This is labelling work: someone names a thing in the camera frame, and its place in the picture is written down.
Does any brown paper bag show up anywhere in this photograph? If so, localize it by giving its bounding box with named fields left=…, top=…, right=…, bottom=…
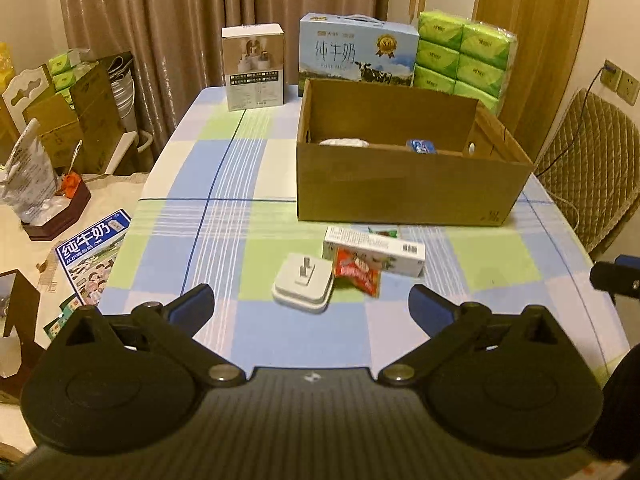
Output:
left=70, top=51, right=138, bottom=174

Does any white power adapter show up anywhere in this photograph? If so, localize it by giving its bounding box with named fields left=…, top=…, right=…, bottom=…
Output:
left=271, top=252, right=334, bottom=314

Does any quilted brown chair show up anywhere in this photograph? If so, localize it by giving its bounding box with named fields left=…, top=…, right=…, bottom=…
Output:
left=536, top=89, right=639, bottom=259

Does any flat blue milk carton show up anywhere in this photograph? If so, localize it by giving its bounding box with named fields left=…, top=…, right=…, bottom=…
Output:
left=54, top=209, right=131, bottom=306

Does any white medicine box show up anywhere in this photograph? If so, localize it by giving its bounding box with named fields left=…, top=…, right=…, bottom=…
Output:
left=322, top=226, right=426, bottom=278

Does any checkered tablecloth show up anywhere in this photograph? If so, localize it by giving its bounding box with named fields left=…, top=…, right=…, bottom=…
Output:
left=100, top=87, right=629, bottom=380

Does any brown curtain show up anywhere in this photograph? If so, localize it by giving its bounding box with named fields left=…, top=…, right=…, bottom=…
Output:
left=61, top=0, right=388, bottom=152

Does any white humidifier product box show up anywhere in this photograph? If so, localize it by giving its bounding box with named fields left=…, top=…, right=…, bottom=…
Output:
left=221, top=23, right=284, bottom=112

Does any green tissue pack bundle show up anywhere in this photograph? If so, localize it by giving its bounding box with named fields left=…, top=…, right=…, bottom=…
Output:
left=413, top=11, right=518, bottom=115

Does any wall power outlet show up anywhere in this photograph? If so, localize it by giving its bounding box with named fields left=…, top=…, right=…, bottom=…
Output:
left=600, top=60, right=639, bottom=106

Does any red snack packet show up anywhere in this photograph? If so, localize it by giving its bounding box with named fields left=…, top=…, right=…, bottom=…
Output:
left=333, top=248, right=381, bottom=298

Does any white towel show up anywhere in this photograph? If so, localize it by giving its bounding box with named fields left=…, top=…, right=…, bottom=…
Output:
left=320, top=138, right=369, bottom=148

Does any green candy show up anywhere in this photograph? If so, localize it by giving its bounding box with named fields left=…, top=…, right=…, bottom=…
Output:
left=368, top=228, right=398, bottom=238

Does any blue milk carton box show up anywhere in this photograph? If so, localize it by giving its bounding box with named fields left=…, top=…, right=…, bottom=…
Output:
left=298, top=13, right=420, bottom=93

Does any brown cardboard box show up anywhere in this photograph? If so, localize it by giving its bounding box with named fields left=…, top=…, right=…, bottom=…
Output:
left=296, top=79, right=533, bottom=226

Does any blue gum box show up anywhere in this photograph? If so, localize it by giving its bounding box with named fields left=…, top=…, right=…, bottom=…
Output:
left=406, top=139, right=437, bottom=154

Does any white plastic bag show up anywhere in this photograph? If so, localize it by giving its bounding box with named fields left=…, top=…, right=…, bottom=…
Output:
left=1, top=118, right=58, bottom=226

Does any dark wooden tray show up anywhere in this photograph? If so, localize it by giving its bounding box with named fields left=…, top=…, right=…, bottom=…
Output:
left=21, top=172, right=91, bottom=240

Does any white cardboard hanger box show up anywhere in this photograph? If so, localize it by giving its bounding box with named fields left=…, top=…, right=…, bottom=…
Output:
left=1, top=65, right=82, bottom=171

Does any black power cable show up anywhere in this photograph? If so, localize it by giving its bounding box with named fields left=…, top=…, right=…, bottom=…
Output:
left=534, top=62, right=622, bottom=179

